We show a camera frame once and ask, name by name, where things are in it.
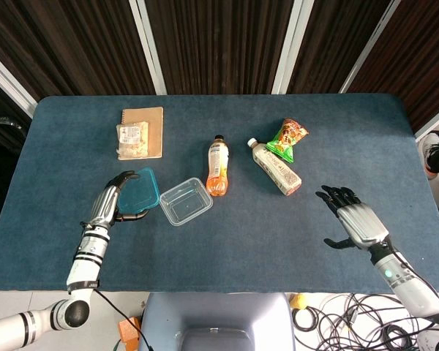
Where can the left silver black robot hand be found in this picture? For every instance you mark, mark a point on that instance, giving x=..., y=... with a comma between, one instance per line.
x=108, y=204

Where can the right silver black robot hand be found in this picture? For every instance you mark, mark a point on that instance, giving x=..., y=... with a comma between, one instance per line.
x=362, y=223

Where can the clear blue plastic container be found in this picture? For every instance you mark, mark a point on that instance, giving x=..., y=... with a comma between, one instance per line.
x=140, y=194

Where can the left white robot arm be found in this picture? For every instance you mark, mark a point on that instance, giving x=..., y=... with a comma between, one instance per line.
x=89, y=259

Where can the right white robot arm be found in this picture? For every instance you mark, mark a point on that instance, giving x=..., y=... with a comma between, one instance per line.
x=409, y=289

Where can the clear wrapped bread package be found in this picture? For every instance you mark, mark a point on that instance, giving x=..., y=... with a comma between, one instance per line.
x=132, y=140

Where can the brown spiral notebook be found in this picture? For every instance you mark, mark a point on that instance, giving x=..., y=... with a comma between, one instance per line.
x=156, y=131

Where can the yellow crumpled object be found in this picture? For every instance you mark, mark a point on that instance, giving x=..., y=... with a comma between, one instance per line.
x=299, y=301

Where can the beige milk tea bottle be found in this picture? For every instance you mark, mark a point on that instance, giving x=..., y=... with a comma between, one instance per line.
x=276, y=168

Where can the green orange snack bag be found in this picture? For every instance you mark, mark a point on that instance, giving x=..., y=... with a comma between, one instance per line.
x=286, y=140

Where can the orange drink bottle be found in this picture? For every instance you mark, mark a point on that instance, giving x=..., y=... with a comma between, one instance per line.
x=217, y=164

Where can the blue table cloth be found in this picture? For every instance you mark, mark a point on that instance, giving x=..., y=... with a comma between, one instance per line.
x=241, y=248

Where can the orange block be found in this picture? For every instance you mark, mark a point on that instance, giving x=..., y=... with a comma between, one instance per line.
x=128, y=326

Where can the black chair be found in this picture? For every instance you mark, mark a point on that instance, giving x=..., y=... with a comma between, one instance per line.
x=7, y=123

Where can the grey blue robot torso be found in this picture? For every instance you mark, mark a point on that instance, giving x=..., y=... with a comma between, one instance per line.
x=219, y=311

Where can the white partition post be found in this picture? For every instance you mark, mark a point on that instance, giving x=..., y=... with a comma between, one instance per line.
x=7, y=78
x=148, y=47
x=435, y=124
x=369, y=47
x=290, y=47

